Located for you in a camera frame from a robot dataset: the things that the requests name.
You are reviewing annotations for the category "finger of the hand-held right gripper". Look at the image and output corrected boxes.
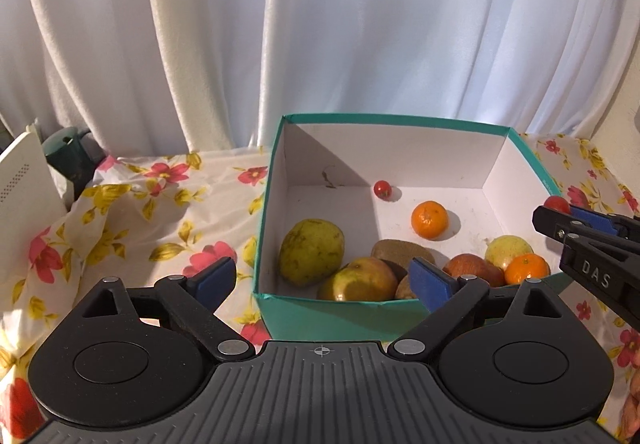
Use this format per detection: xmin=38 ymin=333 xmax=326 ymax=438
xmin=531 ymin=204 xmax=640 ymax=242
xmin=559 ymin=233 xmax=640 ymax=322

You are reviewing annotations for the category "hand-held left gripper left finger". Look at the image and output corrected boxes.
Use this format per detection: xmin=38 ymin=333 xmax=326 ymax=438
xmin=80 ymin=255 xmax=256 ymax=361

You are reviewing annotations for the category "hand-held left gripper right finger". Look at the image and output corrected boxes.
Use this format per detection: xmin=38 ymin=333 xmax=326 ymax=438
xmin=387 ymin=257 xmax=561 ymax=360

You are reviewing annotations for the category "brown kiwi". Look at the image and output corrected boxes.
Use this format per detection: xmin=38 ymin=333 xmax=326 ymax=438
xmin=395 ymin=274 xmax=418 ymax=301
xmin=371 ymin=239 xmax=436 ymax=275

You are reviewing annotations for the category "red apple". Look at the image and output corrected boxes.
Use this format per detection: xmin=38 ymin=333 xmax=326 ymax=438
xmin=442 ymin=254 xmax=506 ymax=288

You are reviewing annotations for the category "orange tangerine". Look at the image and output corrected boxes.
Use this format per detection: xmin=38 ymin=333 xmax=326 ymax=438
xmin=504 ymin=253 xmax=550 ymax=286
xmin=411 ymin=200 xmax=449 ymax=240

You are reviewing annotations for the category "green-brown apple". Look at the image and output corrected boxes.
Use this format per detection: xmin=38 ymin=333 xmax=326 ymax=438
xmin=317 ymin=257 xmax=399 ymax=302

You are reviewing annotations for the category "teal cardboard box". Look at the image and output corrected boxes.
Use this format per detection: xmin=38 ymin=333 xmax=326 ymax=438
xmin=251 ymin=113 xmax=568 ymax=342

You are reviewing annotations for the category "small yellow pear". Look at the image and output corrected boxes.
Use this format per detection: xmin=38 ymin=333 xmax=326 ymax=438
xmin=484 ymin=235 xmax=535 ymax=271

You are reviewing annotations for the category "floral tablecloth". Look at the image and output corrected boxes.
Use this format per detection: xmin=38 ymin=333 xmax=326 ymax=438
xmin=0 ymin=131 xmax=640 ymax=444

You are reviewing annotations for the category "large yellow-green pear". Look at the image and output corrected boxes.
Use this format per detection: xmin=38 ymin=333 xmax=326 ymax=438
xmin=278 ymin=219 xmax=346 ymax=287

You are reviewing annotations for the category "dark green container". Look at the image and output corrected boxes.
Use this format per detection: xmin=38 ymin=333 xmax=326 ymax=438
xmin=41 ymin=126 xmax=108 ymax=200

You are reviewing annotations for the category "white perforated device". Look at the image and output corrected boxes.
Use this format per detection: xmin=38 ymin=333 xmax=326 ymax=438
xmin=0 ymin=124 xmax=68 ymax=235

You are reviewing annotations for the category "white curtain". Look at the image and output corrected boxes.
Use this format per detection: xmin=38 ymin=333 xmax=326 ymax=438
xmin=0 ymin=0 xmax=640 ymax=160

